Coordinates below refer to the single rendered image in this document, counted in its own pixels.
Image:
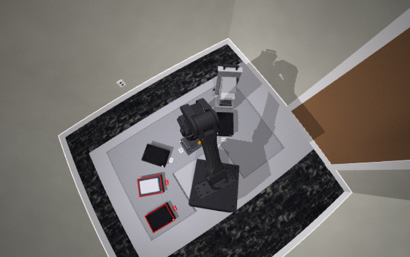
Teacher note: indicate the white microplate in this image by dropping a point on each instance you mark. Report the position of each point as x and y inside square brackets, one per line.
[148, 186]

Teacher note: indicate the dark grey shelf rack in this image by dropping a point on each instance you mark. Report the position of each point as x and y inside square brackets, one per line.
[226, 82]

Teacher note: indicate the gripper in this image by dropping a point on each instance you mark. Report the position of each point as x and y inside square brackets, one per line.
[192, 143]

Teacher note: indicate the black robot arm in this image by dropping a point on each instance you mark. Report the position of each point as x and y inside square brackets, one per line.
[203, 125]

